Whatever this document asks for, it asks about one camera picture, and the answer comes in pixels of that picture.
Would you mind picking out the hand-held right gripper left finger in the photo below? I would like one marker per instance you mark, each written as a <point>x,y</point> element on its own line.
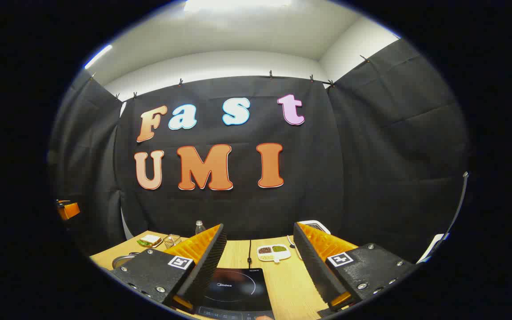
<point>207,266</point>

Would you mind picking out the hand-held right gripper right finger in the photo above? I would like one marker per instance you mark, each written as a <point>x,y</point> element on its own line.
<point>316,266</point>

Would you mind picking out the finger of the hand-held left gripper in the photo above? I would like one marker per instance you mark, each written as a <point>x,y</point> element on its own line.
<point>69,210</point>

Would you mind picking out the black induction cooktop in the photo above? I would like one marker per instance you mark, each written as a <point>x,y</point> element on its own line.
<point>238,289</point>

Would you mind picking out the clear plastic water bottle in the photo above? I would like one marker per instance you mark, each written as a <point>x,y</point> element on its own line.
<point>200,229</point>

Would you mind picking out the white toaster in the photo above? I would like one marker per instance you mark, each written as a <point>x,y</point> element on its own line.
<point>320,226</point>

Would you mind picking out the white divided bean dish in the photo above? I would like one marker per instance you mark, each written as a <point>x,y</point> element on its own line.
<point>274,253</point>

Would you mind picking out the sandwich with lettuce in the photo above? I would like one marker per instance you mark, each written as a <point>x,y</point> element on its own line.
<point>149,240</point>

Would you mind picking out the black backdrop cloth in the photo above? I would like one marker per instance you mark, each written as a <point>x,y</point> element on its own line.
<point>318,178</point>

